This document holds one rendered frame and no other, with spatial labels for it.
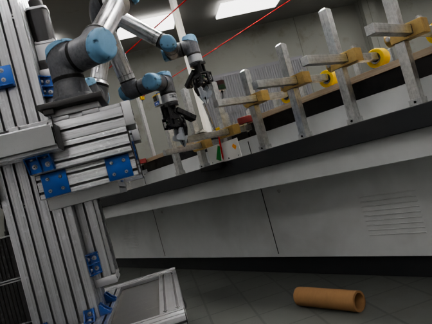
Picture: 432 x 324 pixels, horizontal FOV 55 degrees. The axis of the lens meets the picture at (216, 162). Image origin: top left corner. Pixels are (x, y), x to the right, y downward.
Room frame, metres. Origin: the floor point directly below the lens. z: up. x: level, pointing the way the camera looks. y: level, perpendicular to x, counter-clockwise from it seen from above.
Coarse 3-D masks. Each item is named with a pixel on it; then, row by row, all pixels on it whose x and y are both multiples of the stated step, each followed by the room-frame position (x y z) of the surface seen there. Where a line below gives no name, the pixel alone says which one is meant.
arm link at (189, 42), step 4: (184, 36) 2.11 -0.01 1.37; (188, 36) 2.10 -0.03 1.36; (192, 36) 2.11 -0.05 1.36; (184, 40) 2.11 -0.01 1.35; (188, 40) 2.10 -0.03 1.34; (192, 40) 2.10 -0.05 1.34; (196, 40) 2.12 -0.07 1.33; (184, 44) 2.10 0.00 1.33; (188, 44) 2.10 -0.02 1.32; (192, 44) 2.10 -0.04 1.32; (196, 44) 2.11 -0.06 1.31; (184, 48) 2.10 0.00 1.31; (188, 48) 2.10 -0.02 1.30; (192, 48) 2.10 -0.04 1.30; (196, 48) 2.11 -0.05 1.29; (184, 52) 2.11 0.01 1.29; (188, 52) 2.11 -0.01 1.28; (192, 52) 2.10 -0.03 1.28; (196, 52) 2.10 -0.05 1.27; (200, 52) 2.12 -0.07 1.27; (188, 56) 2.11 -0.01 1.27
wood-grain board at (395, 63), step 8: (424, 48) 1.54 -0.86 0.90; (416, 56) 1.57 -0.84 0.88; (424, 56) 1.55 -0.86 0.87; (384, 64) 1.67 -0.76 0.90; (392, 64) 1.65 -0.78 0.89; (368, 72) 1.73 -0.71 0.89; (376, 72) 1.70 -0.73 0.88; (352, 80) 1.79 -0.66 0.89; (360, 80) 1.76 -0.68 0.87; (328, 88) 1.89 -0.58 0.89; (336, 88) 1.86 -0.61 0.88; (304, 96) 2.00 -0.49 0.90; (312, 96) 1.96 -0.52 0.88; (288, 104) 2.08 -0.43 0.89; (264, 112) 2.21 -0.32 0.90; (272, 112) 2.17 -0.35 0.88; (152, 160) 3.18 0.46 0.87
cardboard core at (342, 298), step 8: (296, 288) 1.82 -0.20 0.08; (304, 288) 1.80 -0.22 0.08; (312, 288) 1.77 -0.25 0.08; (320, 288) 1.74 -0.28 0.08; (296, 296) 1.80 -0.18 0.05; (304, 296) 1.76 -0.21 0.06; (312, 296) 1.73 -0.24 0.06; (320, 296) 1.70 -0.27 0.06; (328, 296) 1.67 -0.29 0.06; (336, 296) 1.64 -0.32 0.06; (344, 296) 1.61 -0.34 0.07; (352, 296) 1.59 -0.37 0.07; (360, 296) 1.63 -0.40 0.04; (296, 304) 1.81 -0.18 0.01; (304, 304) 1.77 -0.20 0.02; (312, 304) 1.74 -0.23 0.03; (320, 304) 1.70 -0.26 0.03; (328, 304) 1.67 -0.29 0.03; (336, 304) 1.64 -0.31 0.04; (344, 304) 1.61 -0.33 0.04; (352, 304) 1.58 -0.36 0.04; (360, 304) 1.63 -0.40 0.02
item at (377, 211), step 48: (336, 96) 1.88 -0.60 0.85; (384, 96) 1.71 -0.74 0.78; (240, 144) 2.42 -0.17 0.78; (240, 192) 2.50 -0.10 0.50; (288, 192) 2.22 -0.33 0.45; (336, 192) 1.99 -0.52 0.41; (384, 192) 1.80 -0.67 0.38; (144, 240) 3.57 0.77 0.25; (192, 240) 3.00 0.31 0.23; (240, 240) 2.60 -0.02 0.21; (288, 240) 2.29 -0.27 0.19; (336, 240) 2.04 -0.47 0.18; (384, 240) 1.85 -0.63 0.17
